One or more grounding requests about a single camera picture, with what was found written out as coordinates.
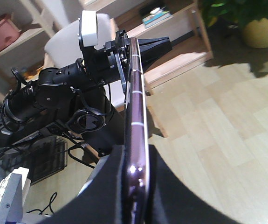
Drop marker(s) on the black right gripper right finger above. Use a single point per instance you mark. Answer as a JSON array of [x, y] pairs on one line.
[[171, 202]]

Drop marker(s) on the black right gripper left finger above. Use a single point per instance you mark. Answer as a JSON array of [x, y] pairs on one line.
[[101, 201]]

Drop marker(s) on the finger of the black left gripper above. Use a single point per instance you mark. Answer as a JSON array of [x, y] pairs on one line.
[[153, 49]]

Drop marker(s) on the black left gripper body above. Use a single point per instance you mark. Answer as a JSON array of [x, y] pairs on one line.
[[105, 66]]

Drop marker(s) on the black smartphone with white sticker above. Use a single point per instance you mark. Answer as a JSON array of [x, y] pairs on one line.
[[136, 169]]

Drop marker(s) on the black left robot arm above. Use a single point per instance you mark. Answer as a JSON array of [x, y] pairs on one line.
[[77, 92]]

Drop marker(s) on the stack of books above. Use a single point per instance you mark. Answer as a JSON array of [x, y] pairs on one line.
[[154, 12]]

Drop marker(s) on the light wooden shelf unit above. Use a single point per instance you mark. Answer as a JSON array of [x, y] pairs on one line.
[[185, 29]]

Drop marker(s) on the pink storage basket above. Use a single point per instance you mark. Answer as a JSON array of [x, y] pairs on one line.
[[9, 31]]

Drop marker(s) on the green plant in yellow pot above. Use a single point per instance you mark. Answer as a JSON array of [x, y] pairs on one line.
[[251, 16]]

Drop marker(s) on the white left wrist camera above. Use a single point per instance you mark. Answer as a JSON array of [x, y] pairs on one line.
[[88, 27]]

